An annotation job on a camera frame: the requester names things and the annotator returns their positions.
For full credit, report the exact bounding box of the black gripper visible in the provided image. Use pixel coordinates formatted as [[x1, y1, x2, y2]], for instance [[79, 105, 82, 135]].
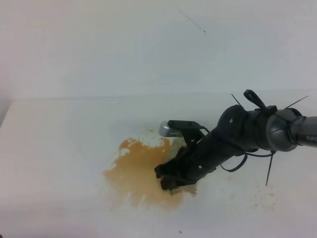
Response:
[[154, 105, 259, 190]]

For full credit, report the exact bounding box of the coffee-stained green rag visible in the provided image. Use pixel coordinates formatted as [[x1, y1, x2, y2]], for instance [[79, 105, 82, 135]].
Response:
[[168, 184, 197, 196]]

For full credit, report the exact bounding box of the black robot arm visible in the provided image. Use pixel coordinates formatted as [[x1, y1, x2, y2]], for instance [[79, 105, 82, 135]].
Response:
[[154, 105, 317, 190]]

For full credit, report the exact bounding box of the brown coffee stain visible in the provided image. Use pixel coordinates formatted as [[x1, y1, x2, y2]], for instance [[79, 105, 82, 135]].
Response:
[[103, 138, 190, 210]]

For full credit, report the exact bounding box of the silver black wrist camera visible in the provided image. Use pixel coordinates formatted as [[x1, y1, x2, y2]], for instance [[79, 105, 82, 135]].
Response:
[[158, 120, 210, 147]]

